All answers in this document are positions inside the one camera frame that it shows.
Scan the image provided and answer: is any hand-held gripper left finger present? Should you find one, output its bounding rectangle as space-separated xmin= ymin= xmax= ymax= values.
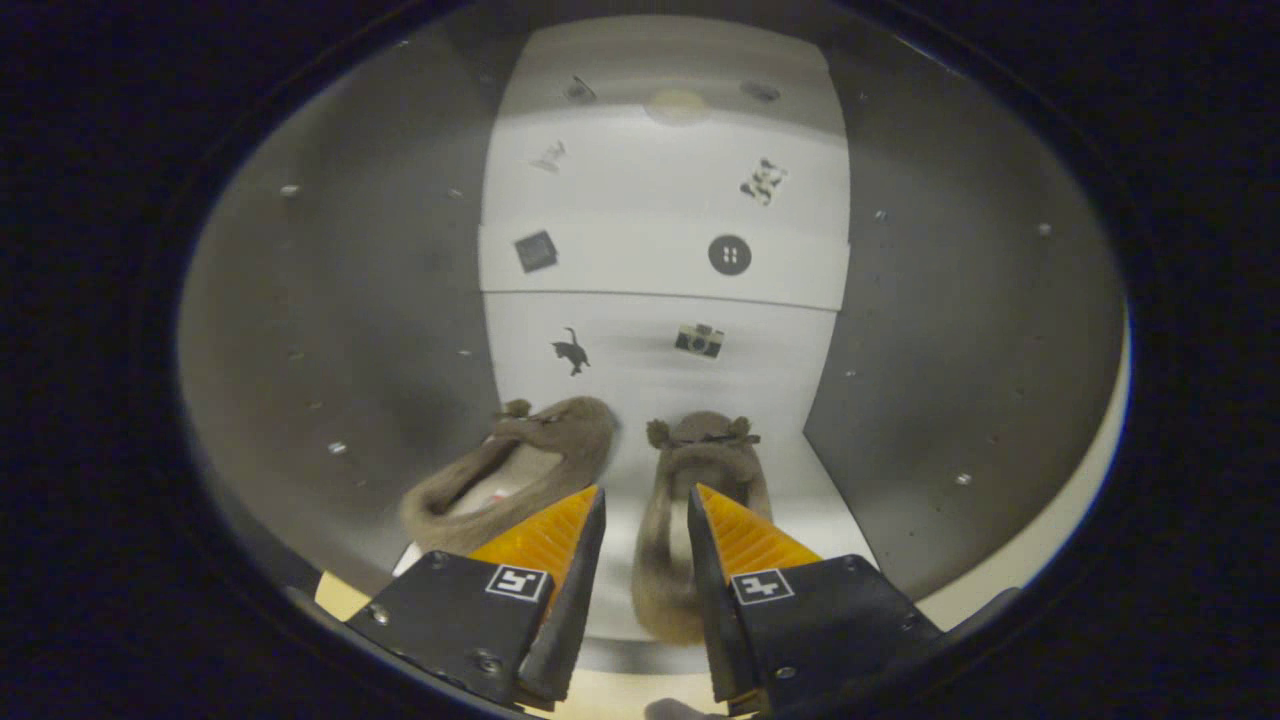
xmin=345 ymin=485 xmax=608 ymax=713

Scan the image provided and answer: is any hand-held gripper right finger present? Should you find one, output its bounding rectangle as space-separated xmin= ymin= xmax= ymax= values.
xmin=687 ymin=484 xmax=946 ymax=717

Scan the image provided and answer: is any brown furry shoe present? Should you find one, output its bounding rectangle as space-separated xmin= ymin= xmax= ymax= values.
xmin=400 ymin=396 xmax=619 ymax=557
xmin=632 ymin=411 xmax=773 ymax=646

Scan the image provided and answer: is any dark grey shoe cabinet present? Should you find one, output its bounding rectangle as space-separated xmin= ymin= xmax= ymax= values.
xmin=178 ymin=0 xmax=1131 ymax=676

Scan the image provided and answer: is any light grey shoe cabinet door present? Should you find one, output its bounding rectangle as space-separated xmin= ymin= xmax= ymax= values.
xmin=915 ymin=300 xmax=1133 ymax=633

